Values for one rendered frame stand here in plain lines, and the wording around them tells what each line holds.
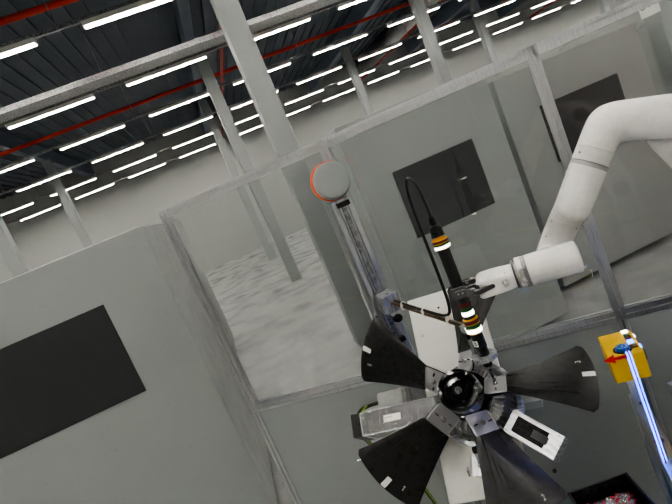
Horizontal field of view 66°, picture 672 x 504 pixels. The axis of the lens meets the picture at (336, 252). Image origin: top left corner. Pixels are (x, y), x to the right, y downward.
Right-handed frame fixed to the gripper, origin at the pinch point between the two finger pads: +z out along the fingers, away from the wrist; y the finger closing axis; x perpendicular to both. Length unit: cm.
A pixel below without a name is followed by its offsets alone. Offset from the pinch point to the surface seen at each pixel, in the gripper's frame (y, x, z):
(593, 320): 70, -49, -34
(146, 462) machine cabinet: 79, -72, 215
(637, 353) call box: 21, -41, -40
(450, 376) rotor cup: -2.2, -23.0, 10.5
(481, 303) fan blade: 11.2, -9.3, -3.0
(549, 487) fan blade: -15, -53, -6
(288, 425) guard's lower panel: 71, -64, 113
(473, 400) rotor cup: -7.9, -28.6, 5.7
